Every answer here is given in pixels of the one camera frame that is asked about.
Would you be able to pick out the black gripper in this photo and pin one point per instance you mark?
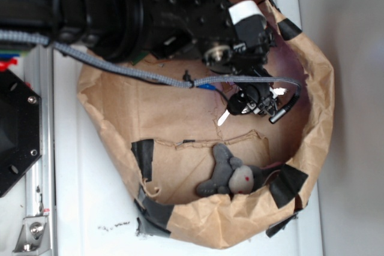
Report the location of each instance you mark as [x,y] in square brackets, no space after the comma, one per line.
[255,38]

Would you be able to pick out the silver key bunch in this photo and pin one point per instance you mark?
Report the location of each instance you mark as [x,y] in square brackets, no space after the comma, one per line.
[223,118]

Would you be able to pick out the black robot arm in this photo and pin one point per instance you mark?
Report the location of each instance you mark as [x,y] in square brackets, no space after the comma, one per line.
[232,40]

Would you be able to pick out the grey plush mouse toy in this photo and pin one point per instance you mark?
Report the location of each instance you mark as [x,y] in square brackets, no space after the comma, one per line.
[232,176]

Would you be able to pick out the brown paper bag bin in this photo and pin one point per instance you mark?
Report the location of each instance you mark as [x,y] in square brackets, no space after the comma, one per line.
[161,138]

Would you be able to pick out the orange plastic toy carrot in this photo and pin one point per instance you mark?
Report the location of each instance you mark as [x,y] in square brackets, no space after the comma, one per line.
[142,55]

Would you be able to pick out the aluminium extrusion rail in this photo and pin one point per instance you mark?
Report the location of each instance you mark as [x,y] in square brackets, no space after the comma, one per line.
[40,179]

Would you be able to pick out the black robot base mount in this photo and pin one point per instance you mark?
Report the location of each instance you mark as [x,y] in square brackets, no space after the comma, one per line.
[20,129]

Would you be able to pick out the silver corner bracket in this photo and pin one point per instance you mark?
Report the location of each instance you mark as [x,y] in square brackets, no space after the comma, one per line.
[34,236]

